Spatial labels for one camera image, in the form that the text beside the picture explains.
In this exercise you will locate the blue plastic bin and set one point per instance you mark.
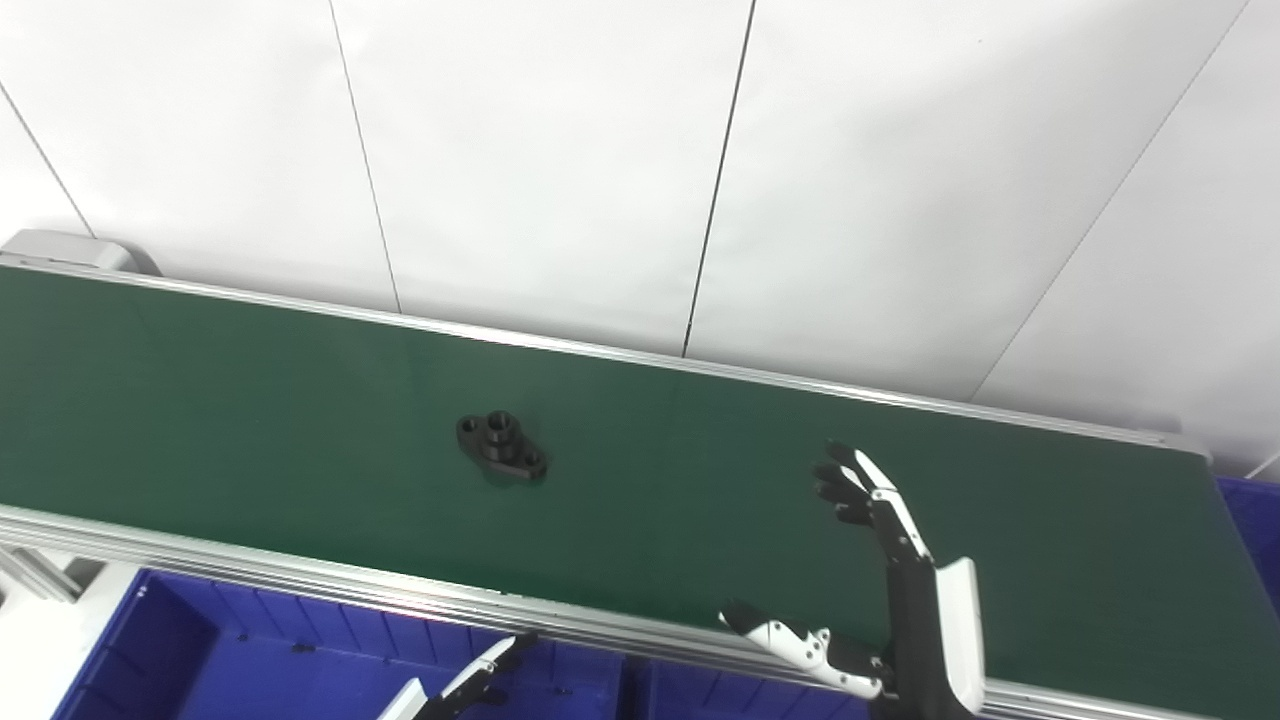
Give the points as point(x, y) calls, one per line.
point(250, 670)
point(1258, 540)
point(720, 700)

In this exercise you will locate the black flanged machine part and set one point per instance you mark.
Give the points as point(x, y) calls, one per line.
point(502, 447)

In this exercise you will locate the green conveyor belt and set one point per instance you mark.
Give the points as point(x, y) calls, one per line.
point(700, 480)

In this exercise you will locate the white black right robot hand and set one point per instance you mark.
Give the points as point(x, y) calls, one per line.
point(925, 620)

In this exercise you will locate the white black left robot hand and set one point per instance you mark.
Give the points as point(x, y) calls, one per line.
point(470, 685)

